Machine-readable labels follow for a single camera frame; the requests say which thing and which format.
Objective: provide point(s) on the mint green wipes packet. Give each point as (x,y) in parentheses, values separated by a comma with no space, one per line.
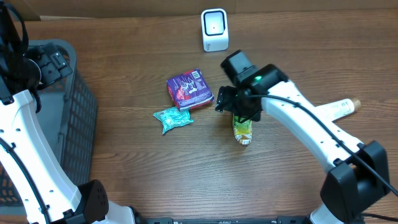
(172,118)

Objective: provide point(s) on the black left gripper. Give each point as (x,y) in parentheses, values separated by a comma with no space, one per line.
(51,74)

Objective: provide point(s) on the grey plastic mesh basket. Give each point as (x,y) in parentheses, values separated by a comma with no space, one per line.
(68,117)

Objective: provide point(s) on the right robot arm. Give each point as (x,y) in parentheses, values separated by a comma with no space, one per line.
(357,174)

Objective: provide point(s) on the white packet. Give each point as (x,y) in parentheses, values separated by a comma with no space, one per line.
(339,109)

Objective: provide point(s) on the white barcode scanner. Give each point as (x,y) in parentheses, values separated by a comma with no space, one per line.
(214,27)

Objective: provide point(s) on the purple sanitary pad pack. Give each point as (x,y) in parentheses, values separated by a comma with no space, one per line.
(189,90)

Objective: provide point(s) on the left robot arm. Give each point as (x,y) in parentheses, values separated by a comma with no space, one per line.
(47,194)

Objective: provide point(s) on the yellow green snack packet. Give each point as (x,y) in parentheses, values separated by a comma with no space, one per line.
(242,131)

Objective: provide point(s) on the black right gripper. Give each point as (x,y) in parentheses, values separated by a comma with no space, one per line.
(227,102)

